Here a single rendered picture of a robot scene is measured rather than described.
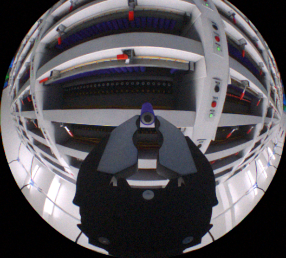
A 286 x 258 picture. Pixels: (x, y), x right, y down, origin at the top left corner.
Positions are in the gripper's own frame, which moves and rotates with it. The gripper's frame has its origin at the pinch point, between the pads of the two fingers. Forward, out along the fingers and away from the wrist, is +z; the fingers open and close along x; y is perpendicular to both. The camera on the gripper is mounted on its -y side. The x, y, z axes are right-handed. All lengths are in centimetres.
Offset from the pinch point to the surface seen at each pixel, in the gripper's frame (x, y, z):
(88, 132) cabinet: -34, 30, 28
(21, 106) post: -117, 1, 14
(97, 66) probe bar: -13.9, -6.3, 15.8
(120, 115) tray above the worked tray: -6.7, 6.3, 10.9
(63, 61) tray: -23.7, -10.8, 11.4
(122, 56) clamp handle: -4.0, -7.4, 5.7
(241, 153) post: 84, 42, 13
